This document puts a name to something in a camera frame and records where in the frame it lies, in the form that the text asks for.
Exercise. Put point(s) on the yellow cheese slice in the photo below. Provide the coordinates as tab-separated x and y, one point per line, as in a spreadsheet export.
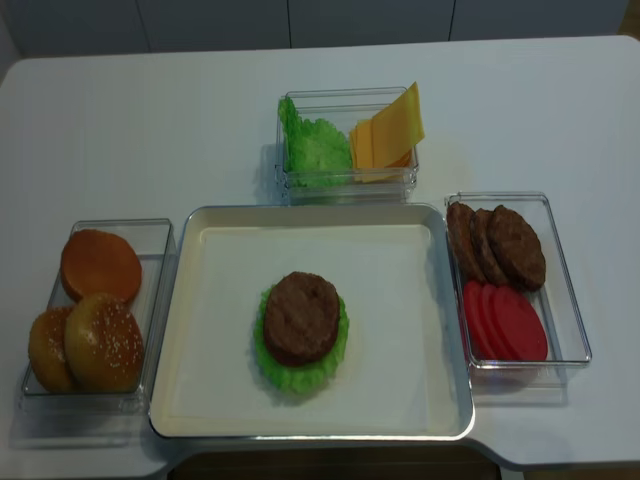
397	128

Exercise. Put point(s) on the green lettuce in container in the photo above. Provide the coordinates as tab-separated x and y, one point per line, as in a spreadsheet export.
318	154

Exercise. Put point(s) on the flat yellow cheese slices stack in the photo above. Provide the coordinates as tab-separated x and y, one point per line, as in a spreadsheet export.
361	147

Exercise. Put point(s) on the clear lettuce cheese container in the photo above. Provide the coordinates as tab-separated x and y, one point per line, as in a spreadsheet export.
344	108

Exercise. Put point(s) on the green lettuce leaf under patty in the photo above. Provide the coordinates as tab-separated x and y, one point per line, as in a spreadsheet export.
309	378

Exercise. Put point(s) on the brown meat patty on tray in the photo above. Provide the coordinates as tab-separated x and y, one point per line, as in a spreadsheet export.
301	319

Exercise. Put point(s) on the silver metal tray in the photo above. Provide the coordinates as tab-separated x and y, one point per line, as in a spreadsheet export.
329	216

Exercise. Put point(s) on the left brown patty in container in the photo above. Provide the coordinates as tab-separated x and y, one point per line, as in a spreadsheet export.
458	222

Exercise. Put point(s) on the brown patty in container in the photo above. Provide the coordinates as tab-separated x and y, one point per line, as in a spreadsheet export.
517	249
458	222
482	249

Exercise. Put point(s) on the white paper tray liner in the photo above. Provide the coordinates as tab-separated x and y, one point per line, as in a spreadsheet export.
396	375

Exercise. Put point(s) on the middle brown patty in container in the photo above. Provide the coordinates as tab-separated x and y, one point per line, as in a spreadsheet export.
482	249

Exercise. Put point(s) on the middle red tomato slice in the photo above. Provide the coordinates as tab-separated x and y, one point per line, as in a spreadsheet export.
501	352

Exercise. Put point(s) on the red tomato slice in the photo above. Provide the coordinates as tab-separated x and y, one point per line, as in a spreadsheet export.
519	326
481	345
501	352

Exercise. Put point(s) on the left red tomato slice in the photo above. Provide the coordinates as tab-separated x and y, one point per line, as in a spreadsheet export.
481	345

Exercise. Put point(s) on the right brown patty in container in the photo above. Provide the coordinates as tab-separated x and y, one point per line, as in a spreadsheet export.
517	249

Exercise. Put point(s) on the clear patty tomato container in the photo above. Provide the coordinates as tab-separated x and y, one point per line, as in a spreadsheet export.
555	302

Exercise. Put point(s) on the right red tomato slice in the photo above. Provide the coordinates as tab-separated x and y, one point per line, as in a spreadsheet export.
519	326

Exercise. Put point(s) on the plain orange bun bottom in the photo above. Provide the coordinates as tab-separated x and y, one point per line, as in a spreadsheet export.
95	261

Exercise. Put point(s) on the right sesame bun top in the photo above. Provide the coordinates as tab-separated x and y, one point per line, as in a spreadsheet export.
103	345

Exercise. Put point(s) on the sesame bun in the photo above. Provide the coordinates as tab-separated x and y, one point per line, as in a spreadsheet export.
47	353
103	345

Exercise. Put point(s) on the clear bun container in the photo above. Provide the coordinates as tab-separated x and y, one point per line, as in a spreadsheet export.
153	242

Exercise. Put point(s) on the left sesame bun top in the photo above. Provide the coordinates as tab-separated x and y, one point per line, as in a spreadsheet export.
47	353

